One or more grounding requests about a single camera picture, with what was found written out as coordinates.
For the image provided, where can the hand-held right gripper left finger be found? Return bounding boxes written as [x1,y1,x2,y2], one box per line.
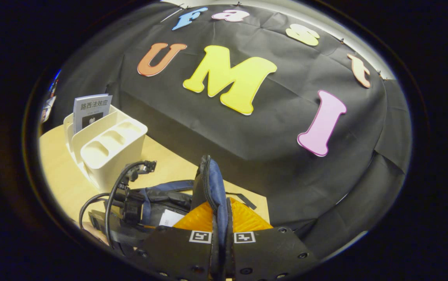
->
[129,200,218,281]

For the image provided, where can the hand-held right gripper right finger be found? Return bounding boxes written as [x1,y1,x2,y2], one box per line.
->
[226,197,318,281]

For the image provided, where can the white plastic bookshelf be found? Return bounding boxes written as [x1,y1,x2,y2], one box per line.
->
[63,105,148,192]

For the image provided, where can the blue schoolbag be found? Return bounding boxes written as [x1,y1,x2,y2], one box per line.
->
[130,155,257,250]

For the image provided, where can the blue-grey cover book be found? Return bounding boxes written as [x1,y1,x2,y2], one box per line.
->
[73,94,113,134]

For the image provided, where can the lit screen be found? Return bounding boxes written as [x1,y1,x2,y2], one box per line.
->
[50,70,61,98]

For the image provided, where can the black cable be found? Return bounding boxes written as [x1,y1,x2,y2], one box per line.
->
[105,161,148,246]
[79,192,111,230]

